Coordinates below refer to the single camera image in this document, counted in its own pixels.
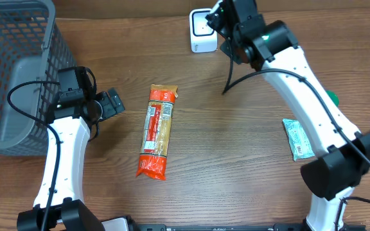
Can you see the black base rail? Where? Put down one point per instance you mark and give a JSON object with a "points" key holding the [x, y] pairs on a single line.
{"points": [[275, 227]]}

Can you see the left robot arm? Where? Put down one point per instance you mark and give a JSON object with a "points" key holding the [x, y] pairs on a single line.
{"points": [[75, 110]]}

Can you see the red snack packet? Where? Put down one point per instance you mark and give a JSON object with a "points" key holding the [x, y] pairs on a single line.
{"points": [[152, 123]]}

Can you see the green lidded jar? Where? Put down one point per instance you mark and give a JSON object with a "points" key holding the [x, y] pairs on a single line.
{"points": [[333, 97]]}

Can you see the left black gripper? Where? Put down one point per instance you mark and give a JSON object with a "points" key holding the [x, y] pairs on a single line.
{"points": [[114, 102]]}

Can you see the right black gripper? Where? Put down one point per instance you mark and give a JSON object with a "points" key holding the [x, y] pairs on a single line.
{"points": [[224, 35]]}

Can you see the white barcode scanner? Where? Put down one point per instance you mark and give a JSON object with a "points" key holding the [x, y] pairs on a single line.
{"points": [[202, 37]]}

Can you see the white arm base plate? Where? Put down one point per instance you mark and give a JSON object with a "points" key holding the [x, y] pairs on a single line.
{"points": [[117, 224]]}

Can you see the teal wet wipes pack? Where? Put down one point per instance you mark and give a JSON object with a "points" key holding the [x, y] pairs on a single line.
{"points": [[299, 144]]}

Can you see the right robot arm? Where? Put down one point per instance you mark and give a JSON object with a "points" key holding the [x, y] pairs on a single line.
{"points": [[342, 151]]}

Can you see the brown biscuit packet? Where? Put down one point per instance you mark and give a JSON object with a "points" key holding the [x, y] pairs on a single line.
{"points": [[154, 164]]}

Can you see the grey plastic mesh basket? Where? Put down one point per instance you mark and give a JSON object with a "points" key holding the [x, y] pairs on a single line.
{"points": [[32, 50]]}

